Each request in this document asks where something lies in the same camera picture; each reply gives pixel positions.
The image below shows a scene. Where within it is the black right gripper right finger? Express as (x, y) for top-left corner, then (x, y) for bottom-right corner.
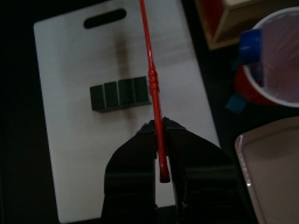
(162, 116), (259, 224)

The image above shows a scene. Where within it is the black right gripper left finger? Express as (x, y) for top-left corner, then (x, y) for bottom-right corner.
(98, 119), (160, 224)

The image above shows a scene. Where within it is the dark green toy sushi piece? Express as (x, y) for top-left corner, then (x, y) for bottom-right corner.
(116, 78), (136, 109)
(133, 75), (152, 106)
(88, 84), (106, 114)
(102, 80), (120, 111)

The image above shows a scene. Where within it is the thin red toy knife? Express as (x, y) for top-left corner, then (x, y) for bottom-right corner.
(137, 0), (172, 184)

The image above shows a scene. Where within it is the beige plastic tray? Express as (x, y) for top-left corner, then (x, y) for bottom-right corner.
(233, 115), (299, 224)

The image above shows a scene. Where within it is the blue tape piece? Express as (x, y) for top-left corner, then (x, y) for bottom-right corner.
(237, 28), (264, 66)
(224, 93), (248, 114)

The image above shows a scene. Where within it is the white plastic cutting board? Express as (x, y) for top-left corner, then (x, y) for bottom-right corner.
(32, 0), (221, 224)

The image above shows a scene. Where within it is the red cup white inside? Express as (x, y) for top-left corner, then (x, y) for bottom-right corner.
(232, 6), (299, 109)

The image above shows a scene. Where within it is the light wooden box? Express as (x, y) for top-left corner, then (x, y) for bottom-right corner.
(193, 0), (299, 51)

